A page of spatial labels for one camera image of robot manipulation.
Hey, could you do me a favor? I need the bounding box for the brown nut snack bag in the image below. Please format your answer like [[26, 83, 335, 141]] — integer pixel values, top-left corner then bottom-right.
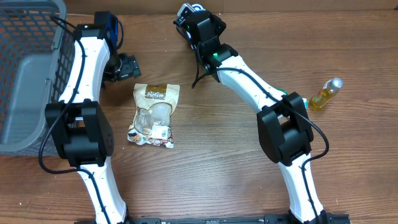
[[127, 83, 180, 148]]

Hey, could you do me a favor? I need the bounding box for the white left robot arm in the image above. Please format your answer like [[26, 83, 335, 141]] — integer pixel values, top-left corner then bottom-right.
[[45, 11, 141, 223]]

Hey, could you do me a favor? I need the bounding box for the white barcode scanner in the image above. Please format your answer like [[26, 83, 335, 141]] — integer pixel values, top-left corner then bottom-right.
[[191, 4, 204, 11]]

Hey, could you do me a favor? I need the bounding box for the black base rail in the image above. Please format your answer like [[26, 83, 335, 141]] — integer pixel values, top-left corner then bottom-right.
[[74, 214, 352, 224]]

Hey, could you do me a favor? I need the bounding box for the yellow dish soap bottle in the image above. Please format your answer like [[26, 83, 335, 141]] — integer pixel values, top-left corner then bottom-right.
[[308, 78, 343, 111]]

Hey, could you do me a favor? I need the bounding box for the green lid white jar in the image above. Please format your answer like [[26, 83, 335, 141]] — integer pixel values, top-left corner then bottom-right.
[[278, 88, 288, 95]]

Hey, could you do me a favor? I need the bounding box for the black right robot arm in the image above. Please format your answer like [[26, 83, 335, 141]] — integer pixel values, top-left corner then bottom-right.
[[174, 3, 328, 223]]

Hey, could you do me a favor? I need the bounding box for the grey plastic mesh basket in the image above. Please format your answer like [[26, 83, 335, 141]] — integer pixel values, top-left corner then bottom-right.
[[1, 0, 75, 156]]

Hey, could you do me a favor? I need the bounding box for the small teal tissue pack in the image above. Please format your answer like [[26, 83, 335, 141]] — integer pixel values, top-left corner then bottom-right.
[[302, 98, 308, 110]]

